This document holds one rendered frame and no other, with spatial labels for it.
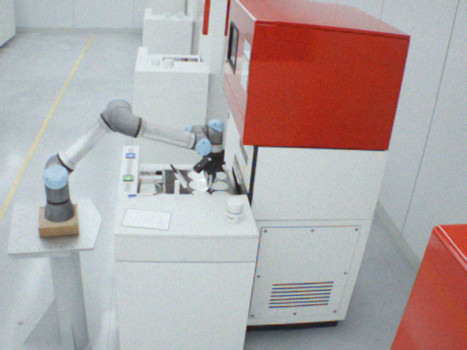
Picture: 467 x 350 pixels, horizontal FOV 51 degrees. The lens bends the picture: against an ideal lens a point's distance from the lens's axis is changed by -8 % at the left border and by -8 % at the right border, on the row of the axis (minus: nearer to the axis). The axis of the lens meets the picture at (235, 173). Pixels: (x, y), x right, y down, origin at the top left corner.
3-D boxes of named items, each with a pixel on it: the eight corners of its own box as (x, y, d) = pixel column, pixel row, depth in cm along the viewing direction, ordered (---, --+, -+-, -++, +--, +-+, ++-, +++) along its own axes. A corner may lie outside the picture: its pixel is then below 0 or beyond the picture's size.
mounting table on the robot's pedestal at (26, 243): (11, 276, 221) (7, 253, 215) (17, 224, 258) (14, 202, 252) (106, 269, 234) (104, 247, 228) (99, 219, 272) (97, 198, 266)
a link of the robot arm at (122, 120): (114, 113, 218) (217, 140, 238) (112, 104, 227) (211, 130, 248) (107, 137, 222) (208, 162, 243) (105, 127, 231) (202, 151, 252)
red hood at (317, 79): (338, 96, 325) (353, 6, 298) (388, 150, 254) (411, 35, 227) (221, 90, 313) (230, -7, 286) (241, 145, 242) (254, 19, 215)
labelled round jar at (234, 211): (240, 215, 237) (242, 197, 232) (243, 223, 230) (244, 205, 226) (224, 215, 235) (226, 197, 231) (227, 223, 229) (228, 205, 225)
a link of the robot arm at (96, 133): (39, 177, 233) (122, 101, 228) (40, 163, 246) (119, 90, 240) (57, 193, 240) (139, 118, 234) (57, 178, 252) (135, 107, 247)
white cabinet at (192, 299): (218, 272, 352) (228, 165, 315) (238, 379, 267) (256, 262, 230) (124, 272, 342) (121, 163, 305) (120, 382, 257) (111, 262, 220)
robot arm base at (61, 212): (47, 224, 229) (45, 207, 225) (42, 208, 241) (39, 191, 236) (77, 219, 236) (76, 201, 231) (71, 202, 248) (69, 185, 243)
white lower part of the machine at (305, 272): (310, 254, 381) (329, 153, 344) (342, 329, 309) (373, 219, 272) (215, 256, 369) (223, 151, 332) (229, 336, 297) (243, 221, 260)
